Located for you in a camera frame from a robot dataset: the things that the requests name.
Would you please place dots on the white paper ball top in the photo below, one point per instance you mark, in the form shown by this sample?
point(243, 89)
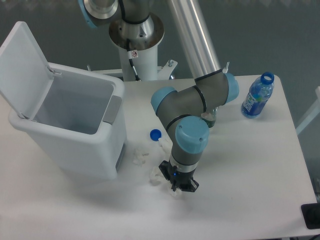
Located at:
point(166, 144)

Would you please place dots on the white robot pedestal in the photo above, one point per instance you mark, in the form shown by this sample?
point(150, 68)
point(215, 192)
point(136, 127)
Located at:
point(138, 47)

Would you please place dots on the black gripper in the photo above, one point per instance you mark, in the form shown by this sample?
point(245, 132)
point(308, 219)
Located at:
point(178, 179)

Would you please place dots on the white frame at right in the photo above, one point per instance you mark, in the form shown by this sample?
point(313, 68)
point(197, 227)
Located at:
point(312, 112)

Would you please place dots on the white paper ball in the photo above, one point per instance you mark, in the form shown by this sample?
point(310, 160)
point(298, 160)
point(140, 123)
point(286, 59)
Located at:
point(173, 193)
point(156, 177)
point(139, 156)
point(166, 144)

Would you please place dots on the black device at edge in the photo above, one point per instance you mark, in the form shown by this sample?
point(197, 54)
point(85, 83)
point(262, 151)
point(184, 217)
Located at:
point(311, 215)

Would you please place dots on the white paper ball bottom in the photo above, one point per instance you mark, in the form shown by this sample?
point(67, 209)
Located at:
point(173, 193)

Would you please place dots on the white paper ball lower left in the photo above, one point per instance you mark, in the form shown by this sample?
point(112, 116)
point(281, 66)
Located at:
point(156, 177)

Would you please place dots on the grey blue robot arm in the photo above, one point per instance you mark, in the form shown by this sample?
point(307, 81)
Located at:
point(178, 111)

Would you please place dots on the white open trash bin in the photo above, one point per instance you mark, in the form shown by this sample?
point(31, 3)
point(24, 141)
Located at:
point(74, 115)

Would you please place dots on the blue bottle cap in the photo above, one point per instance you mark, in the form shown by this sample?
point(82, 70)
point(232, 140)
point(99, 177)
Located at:
point(155, 135)

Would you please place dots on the blue plastic drink bottle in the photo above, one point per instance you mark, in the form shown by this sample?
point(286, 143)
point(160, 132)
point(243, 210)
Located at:
point(259, 93)

